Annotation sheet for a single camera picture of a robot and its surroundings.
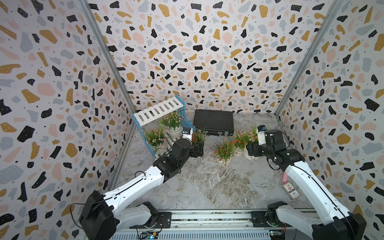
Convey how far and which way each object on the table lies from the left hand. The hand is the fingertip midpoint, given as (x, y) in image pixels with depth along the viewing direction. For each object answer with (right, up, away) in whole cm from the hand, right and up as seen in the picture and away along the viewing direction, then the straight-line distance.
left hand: (198, 140), depth 77 cm
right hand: (+30, -2, +2) cm, 30 cm away
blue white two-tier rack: (-16, +21, +13) cm, 29 cm away
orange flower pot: (+24, -2, +11) cm, 26 cm away
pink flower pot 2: (-16, +11, +16) cm, 25 cm away
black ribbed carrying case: (+13, +10, +33) cm, 37 cm away
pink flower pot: (-25, 0, +10) cm, 27 cm away
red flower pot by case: (0, +1, +12) cm, 12 cm away
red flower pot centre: (+14, -7, +5) cm, 17 cm away
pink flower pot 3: (+27, +2, -4) cm, 27 cm away
